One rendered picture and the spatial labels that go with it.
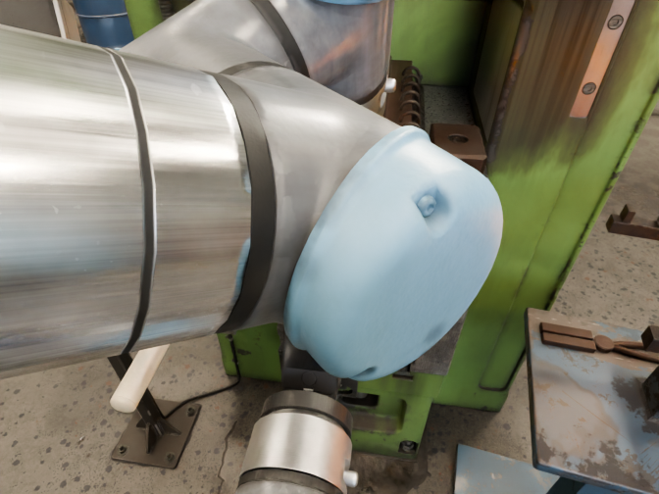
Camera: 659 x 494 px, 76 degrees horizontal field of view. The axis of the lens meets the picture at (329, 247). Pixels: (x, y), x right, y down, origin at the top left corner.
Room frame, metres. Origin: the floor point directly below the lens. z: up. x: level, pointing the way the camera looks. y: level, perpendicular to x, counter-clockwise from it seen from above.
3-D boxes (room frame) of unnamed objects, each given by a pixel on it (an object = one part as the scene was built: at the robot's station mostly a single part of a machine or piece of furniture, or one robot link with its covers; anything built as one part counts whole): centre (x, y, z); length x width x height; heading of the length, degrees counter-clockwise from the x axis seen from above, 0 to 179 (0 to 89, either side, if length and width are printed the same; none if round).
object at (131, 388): (0.59, 0.33, 0.62); 0.44 x 0.05 x 0.05; 171
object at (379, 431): (0.83, -0.12, 0.23); 0.55 x 0.37 x 0.47; 171
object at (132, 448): (0.63, 0.54, 0.05); 0.22 x 0.22 x 0.09; 81
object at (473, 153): (0.66, -0.22, 0.95); 0.12 x 0.08 x 0.06; 171
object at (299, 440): (0.13, 0.02, 0.99); 0.08 x 0.05 x 0.08; 81
